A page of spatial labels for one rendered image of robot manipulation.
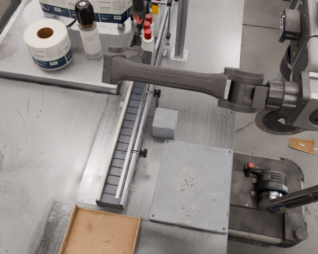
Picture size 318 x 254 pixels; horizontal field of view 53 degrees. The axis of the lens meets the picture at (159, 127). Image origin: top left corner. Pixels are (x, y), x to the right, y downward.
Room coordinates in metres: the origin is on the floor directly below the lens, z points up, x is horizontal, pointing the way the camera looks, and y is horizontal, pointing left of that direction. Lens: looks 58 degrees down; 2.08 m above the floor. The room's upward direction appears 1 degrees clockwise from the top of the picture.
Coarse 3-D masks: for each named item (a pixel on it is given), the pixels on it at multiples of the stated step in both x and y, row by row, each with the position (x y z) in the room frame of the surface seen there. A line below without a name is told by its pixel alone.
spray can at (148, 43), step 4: (144, 32) 1.11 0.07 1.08; (148, 32) 1.11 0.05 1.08; (144, 36) 1.11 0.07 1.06; (148, 36) 1.10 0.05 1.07; (144, 40) 1.10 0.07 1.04; (148, 40) 1.10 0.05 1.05; (152, 40) 1.11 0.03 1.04; (144, 44) 1.10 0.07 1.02; (148, 44) 1.09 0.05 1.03; (152, 44) 1.10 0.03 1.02; (144, 48) 1.10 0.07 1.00; (148, 48) 1.09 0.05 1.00; (152, 48) 1.10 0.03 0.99; (152, 52) 1.10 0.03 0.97
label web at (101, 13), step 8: (88, 0) 1.37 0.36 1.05; (96, 0) 1.37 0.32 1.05; (104, 0) 1.36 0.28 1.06; (112, 0) 1.36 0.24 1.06; (120, 0) 1.36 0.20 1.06; (128, 0) 1.41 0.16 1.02; (144, 0) 1.51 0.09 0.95; (96, 8) 1.37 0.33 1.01; (104, 8) 1.36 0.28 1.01; (112, 8) 1.36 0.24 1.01; (120, 8) 1.36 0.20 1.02; (128, 8) 1.41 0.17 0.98; (96, 16) 1.37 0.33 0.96; (104, 16) 1.36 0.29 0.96; (112, 16) 1.36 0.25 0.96; (120, 16) 1.36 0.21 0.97; (128, 16) 1.40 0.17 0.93
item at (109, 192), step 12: (144, 84) 0.98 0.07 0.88; (132, 96) 0.91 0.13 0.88; (132, 108) 0.84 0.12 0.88; (132, 120) 0.77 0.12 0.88; (120, 132) 0.71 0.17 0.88; (120, 144) 0.65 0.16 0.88; (120, 156) 0.59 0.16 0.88; (120, 168) 0.54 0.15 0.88; (108, 180) 0.49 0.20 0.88; (108, 192) 0.44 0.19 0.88
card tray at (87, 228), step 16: (80, 208) 0.39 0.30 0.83; (80, 224) 0.32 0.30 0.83; (96, 224) 0.33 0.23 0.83; (112, 224) 0.33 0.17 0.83; (128, 224) 0.33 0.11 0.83; (64, 240) 0.26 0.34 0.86; (80, 240) 0.27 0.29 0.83; (96, 240) 0.27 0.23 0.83; (112, 240) 0.27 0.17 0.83; (128, 240) 0.27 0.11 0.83
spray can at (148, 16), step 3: (147, 15) 1.22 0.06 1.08; (150, 15) 1.22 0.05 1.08; (147, 18) 1.20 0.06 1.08; (150, 18) 1.21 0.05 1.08; (150, 21) 1.21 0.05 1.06; (150, 24) 1.21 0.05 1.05; (153, 24) 1.21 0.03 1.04; (150, 27) 1.20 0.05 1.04; (153, 27) 1.21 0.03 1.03; (153, 30) 1.21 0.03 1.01; (153, 33) 1.21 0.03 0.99; (153, 36) 1.21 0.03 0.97; (153, 39) 1.21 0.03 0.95; (153, 42) 1.21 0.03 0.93; (153, 45) 1.21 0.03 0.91; (153, 48) 1.21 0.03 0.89
